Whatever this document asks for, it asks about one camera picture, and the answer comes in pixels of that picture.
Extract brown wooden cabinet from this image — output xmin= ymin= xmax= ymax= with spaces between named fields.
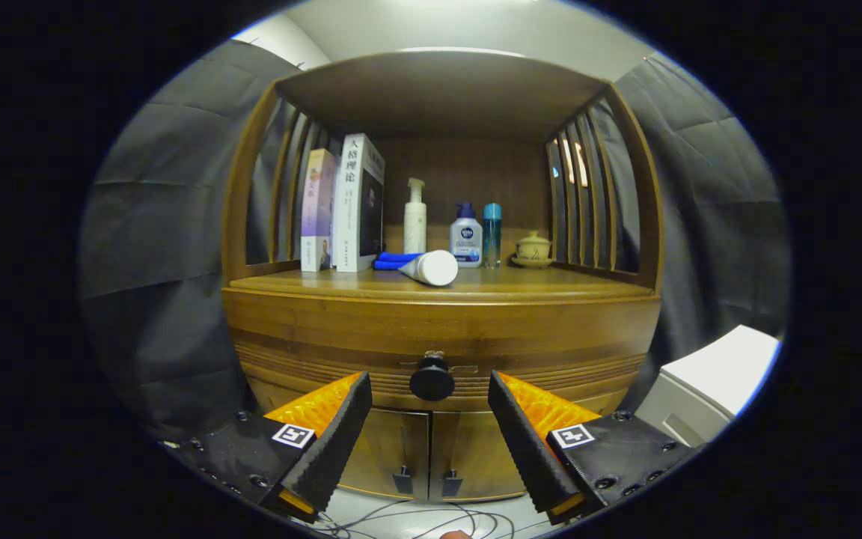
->
xmin=220 ymin=49 xmax=664 ymax=504

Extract cream pump bottle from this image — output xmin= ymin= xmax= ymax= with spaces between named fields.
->
xmin=403 ymin=177 xmax=428 ymax=255

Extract white green squeeze tube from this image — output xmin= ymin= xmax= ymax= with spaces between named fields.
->
xmin=398 ymin=249 xmax=459 ymax=287

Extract white bottle blue pump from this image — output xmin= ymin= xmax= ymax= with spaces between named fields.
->
xmin=450 ymin=203 xmax=483 ymax=269

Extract wooden cabinet door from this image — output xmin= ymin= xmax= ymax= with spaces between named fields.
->
xmin=337 ymin=408 xmax=430 ymax=501
xmin=428 ymin=408 xmax=529 ymax=502

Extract white appliance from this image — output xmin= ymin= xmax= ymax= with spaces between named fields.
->
xmin=635 ymin=324 xmax=782 ymax=450

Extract thick white book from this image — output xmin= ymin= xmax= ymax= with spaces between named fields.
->
xmin=331 ymin=133 xmax=386 ymax=273

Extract purple paperback book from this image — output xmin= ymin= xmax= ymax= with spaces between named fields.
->
xmin=300 ymin=148 xmax=337 ymax=273

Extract teal slim bottle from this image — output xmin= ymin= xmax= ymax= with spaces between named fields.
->
xmin=483 ymin=203 xmax=503 ymax=269

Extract wooden countertop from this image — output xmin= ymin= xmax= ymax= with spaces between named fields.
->
xmin=229 ymin=262 xmax=656 ymax=304

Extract black floor cables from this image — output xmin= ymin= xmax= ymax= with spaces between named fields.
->
xmin=311 ymin=498 xmax=544 ymax=539

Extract yellow lidded ceramic teacup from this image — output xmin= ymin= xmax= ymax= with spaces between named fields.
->
xmin=511 ymin=231 xmax=554 ymax=269

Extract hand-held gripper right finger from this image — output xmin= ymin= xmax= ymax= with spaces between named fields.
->
xmin=487 ymin=370 xmax=701 ymax=526

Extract brown wooden drawer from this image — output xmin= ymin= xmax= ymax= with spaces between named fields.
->
xmin=221 ymin=288 xmax=662 ymax=414

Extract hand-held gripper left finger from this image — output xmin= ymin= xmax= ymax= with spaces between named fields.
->
xmin=162 ymin=371 xmax=373 ymax=523

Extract blue folded cloth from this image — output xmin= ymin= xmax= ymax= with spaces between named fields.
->
xmin=373 ymin=252 xmax=426 ymax=271

